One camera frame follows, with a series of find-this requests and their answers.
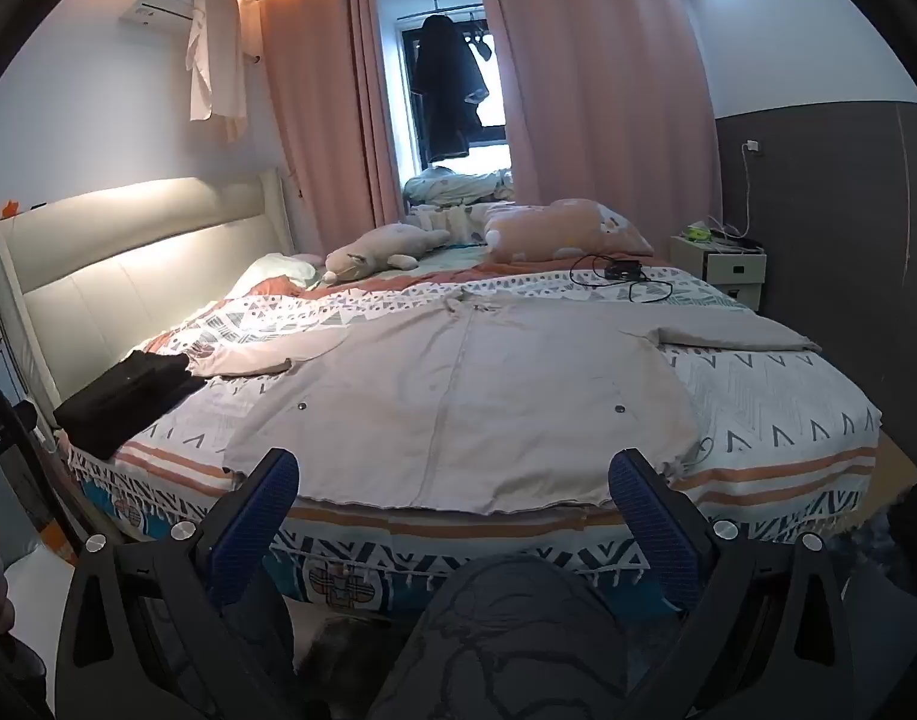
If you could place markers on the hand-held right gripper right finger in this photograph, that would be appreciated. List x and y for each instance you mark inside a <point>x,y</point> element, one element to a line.
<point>653,532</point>

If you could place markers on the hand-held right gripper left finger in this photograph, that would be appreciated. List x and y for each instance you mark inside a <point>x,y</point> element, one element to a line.
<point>252,525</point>

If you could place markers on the beige jacket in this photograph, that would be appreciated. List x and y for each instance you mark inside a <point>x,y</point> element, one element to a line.
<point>466,405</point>

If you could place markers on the dark hanging clothes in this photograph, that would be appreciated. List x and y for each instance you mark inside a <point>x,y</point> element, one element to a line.
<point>447,90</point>

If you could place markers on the black folded garment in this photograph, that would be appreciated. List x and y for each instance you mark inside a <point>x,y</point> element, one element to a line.
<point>121,401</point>

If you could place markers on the patterned white blanket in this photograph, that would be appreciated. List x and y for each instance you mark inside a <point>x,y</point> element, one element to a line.
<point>766,405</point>

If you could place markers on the person's leg in grey pants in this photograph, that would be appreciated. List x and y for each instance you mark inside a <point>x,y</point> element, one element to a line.
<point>503,637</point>

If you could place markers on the cream padded headboard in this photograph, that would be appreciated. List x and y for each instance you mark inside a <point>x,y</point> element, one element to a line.
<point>128,270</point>

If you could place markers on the small orange object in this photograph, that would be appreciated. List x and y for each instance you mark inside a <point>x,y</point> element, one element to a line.
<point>9,208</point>

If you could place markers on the grey shaggy rug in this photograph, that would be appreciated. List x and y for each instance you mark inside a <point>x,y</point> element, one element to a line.
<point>893,615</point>

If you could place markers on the pale green pillow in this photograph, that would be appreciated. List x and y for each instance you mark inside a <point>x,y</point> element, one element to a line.
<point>271,270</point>

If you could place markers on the white nightstand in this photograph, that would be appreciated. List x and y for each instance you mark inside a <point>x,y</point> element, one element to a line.
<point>721,270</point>

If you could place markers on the beige plush toy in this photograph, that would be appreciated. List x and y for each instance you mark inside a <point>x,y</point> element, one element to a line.
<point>376,251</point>

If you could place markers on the orange bed sheet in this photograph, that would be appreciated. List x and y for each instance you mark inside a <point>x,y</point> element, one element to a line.
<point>428,281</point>

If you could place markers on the small green object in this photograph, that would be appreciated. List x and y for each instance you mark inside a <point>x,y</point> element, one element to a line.
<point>697,231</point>

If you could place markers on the pink printed pillow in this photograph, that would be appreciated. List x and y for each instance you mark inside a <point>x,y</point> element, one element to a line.
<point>556,229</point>

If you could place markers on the white crumpled cloth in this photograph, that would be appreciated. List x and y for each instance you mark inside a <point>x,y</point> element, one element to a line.
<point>447,221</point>

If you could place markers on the crumpled light quilt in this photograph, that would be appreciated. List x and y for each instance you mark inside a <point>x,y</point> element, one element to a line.
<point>451,184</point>

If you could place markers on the pink curtain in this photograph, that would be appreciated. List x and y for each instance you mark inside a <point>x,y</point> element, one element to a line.
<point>316,127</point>
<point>601,90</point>

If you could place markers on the white hanging shirt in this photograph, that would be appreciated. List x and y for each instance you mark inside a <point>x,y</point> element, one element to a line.
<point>215,67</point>

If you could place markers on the wooden bed frame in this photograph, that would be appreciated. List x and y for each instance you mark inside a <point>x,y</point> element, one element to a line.
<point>897,472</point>

